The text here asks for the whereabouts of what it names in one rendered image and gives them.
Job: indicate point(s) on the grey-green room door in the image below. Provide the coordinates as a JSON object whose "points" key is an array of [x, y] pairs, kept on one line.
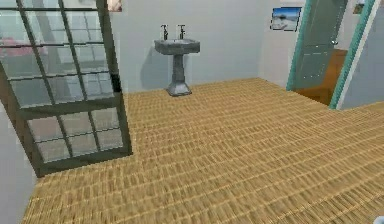
{"points": [[316, 40]]}

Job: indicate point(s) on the dark sink faucet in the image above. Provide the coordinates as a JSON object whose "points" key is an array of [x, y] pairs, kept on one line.
{"points": [[165, 31], [181, 31]]}

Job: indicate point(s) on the grey pedestal sink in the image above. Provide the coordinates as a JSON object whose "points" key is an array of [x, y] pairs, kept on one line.
{"points": [[177, 46]]}

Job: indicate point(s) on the pink framed wall picture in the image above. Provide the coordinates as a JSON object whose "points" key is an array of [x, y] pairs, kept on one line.
{"points": [[115, 4]]}

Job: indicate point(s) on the blue framed wall picture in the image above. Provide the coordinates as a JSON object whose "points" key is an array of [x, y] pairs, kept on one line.
{"points": [[285, 18]]}

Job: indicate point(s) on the dark framed glass shower enclosure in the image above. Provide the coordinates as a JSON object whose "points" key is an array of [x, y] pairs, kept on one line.
{"points": [[70, 106]]}

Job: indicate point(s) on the small green framed picture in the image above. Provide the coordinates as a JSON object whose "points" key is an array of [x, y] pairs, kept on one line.
{"points": [[358, 8]]}

